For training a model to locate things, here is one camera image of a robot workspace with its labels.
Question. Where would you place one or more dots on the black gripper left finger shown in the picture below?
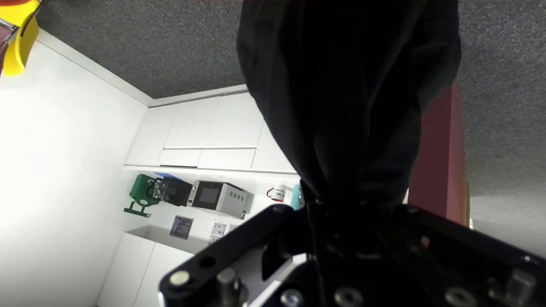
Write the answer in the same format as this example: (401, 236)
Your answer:
(227, 249)

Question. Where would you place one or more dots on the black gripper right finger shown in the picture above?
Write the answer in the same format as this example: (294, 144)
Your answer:
(478, 266)

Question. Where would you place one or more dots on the black hoodie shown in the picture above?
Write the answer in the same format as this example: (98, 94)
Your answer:
(342, 86)

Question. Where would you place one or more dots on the yellow chair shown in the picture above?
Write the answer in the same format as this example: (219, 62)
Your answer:
(24, 52)

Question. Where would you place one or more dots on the grey microwave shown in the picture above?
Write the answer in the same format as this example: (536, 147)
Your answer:
(222, 198)

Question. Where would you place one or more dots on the white mug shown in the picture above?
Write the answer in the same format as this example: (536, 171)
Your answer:
(277, 193)

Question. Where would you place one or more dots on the black countertop appliance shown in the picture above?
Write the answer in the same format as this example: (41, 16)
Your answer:
(178, 190)

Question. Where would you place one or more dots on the teal water bottle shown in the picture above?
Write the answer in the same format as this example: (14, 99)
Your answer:
(296, 197)

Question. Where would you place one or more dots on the green countertop appliance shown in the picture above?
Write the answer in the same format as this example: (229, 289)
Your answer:
(144, 191)

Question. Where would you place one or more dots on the white lower kitchen cabinets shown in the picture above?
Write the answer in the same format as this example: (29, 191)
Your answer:
(210, 130)

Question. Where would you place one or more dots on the wall power socket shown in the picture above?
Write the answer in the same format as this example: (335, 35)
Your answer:
(219, 229)

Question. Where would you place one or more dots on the dark framed wall notice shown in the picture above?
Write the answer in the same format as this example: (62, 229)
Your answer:
(181, 226)

